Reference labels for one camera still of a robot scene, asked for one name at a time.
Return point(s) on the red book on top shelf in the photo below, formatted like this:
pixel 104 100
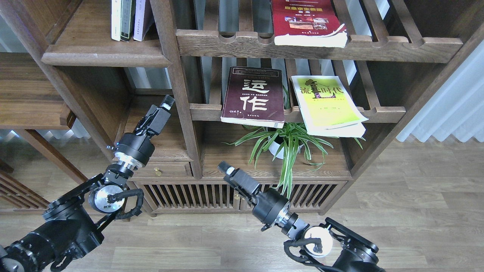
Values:
pixel 310 23

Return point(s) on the white curtain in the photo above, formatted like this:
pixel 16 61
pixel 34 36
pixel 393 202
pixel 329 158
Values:
pixel 457 108

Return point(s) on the white upright book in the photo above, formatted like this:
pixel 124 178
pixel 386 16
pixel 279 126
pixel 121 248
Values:
pixel 116 8

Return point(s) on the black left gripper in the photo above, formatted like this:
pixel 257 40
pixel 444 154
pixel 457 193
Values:
pixel 135 149

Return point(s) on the yellow-green book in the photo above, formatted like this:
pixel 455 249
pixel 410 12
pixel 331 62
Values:
pixel 327 108

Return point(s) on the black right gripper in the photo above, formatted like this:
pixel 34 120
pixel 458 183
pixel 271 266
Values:
pixel 269 206

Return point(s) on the green spider plant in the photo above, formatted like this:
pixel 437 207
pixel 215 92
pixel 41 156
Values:
pixel 292 132

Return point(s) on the white plant pot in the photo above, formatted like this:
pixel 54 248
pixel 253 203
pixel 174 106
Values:
pixel 279 152

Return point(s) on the maroon book white characters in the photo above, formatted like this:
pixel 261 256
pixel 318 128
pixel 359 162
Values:
pixel 254 96

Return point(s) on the lavender upright book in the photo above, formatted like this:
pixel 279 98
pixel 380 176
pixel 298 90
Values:
pixel 143 19

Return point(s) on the dark green upright book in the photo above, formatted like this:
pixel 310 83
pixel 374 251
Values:
pixel 127 19

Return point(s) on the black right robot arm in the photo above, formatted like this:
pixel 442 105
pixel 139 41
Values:
pixel 306 243

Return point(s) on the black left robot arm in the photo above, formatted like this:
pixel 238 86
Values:
pixel 75 221

